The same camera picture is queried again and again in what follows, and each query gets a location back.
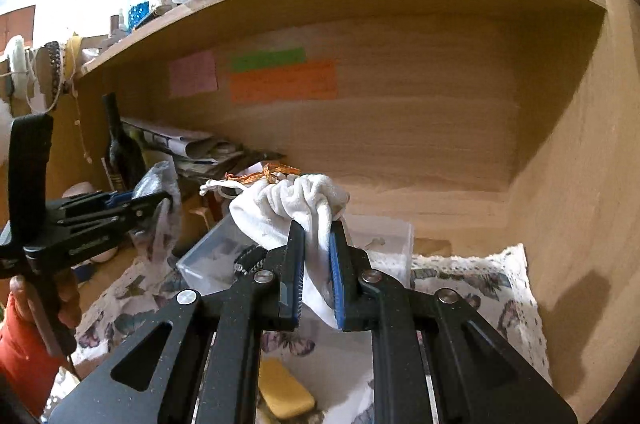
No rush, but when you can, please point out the white drawstring cloth bag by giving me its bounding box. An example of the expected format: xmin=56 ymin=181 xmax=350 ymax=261
xmin=200 ymin=175 xmax=349 ymax=329

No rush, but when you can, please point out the yellow rectangular sponge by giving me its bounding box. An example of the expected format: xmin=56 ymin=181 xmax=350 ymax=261
xmin=258 ymin=359 xmax=316 ymax=420

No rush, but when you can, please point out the left hand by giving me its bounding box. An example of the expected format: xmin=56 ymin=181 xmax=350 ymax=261
xmin=9 ymin=269 xmax=82 ymax=330

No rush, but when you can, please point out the clear plastic bag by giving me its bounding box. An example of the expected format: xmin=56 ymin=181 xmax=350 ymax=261
xmin=129 ymin=161 xmax=181 ymax=263

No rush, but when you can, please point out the dark wine bottle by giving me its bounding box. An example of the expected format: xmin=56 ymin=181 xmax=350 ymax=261
xmin=102 ymin=93 xmax=146 ymax=192

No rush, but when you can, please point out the clear plastic storage box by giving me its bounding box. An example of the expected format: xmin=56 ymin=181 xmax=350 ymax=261
xmin=177 ymin=215 xmax=413 ymax=295

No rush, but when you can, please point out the stack of papers and magazines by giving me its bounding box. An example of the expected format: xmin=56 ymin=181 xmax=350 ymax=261
xmin=122 ymin=117 xmax=284 ymax=183

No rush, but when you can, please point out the butterfly print lace cloth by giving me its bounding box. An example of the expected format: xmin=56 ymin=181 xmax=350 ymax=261
xmin=72 ymin=245 xmax=549 ymax=423

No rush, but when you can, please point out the pink sticky note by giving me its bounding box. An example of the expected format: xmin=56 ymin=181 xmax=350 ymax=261
xmin=168 ymin=50 xmax=218 ymax=98

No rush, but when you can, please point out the orange sticky note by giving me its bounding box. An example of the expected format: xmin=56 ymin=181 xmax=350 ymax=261
xmin=230 ymin=61 xmax=338 ymax=104

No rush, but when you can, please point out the green sticky note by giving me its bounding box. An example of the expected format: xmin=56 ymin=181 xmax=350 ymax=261
xmin=231 ymin=48 xmax=307 ymax=72

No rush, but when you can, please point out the blue glitter bottle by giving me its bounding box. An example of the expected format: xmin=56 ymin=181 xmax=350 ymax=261
xmin=126 ymin=0 xmax=150 ymax=32

